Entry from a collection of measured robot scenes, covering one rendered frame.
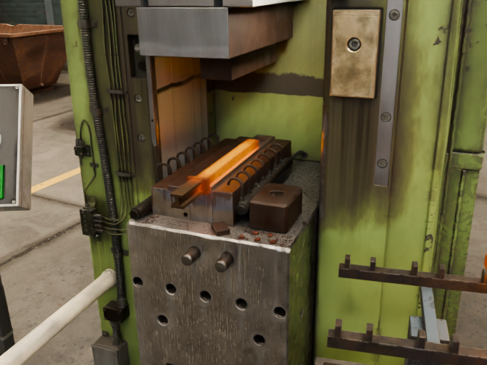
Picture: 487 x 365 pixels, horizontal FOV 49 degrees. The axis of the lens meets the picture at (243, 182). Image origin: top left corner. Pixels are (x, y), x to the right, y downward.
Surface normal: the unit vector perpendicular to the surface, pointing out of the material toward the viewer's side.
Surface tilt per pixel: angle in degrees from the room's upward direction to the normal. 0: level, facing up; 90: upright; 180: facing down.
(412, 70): 90
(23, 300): 0
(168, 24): 90
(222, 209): 90
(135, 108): 90
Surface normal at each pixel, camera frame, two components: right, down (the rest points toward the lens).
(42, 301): -0.01, -0.93
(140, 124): -0.37, 0.33
